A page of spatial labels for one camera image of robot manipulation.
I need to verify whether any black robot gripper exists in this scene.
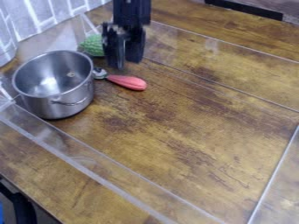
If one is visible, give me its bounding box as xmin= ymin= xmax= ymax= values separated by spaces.
xmin=102 ymin=0 xmax=153 ymax=69

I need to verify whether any pink handled metal spoon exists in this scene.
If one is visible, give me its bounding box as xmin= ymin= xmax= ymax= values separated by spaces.
xmin=93 ymin=67 xmax=147 ymax=91

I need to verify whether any clear acrylic barrier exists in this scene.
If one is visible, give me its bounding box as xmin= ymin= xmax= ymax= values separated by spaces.
xmin=0 ymin=10 xmax=299 ymax=224

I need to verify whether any stainless steel pot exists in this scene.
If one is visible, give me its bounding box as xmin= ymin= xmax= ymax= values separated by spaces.
xmin=13 ymin=50 xmax=94 ymax=120

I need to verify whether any black bar at back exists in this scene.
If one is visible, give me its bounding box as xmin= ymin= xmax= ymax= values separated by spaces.
xmin=205 ymin=0 xmax=285 ymax=21

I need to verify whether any black table leg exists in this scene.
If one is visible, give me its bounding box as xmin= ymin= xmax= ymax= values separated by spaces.
xmin=0 ymin=182 xmax=38 ymax=224

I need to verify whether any green bitter melon toy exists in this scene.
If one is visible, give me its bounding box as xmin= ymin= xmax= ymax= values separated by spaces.
xmin=79 ymin=34 xmax=105 ymax=57

